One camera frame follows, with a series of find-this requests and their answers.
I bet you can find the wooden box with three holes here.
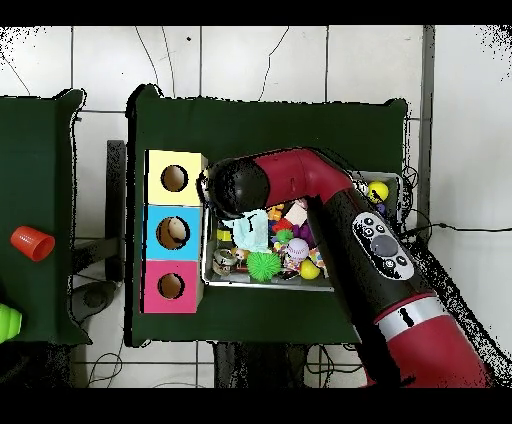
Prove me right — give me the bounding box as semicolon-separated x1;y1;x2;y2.
142;148;210;315

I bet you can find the light blue muslin cloth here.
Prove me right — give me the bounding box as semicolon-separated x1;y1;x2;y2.
221;208;270;254

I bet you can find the white toy baseball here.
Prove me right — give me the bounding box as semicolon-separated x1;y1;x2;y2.
285;237;310;263

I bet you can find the orange plastic cup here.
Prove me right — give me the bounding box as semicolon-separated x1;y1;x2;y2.
9;224;56;263

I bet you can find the yellow ball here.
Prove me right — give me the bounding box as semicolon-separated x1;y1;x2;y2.
366;180;390;204

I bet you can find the plain wooden cube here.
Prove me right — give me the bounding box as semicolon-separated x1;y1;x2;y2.
283;201;308;227

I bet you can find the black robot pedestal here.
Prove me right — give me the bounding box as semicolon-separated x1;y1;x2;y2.
213;341;309;389

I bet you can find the shallow mesh bin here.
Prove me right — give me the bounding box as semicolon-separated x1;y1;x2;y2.
201;161;402;292

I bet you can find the dark green tablecloth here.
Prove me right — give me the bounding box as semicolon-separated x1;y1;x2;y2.
0;88;91;347
123;83;409;348

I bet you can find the large green spiky ball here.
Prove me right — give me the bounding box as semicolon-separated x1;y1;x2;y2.
245;250;283;283

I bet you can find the crushed metal can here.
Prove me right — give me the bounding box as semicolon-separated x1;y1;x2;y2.
211;247;239;277

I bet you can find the black power cable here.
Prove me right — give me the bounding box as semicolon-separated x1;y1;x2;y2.
399;221;512;238

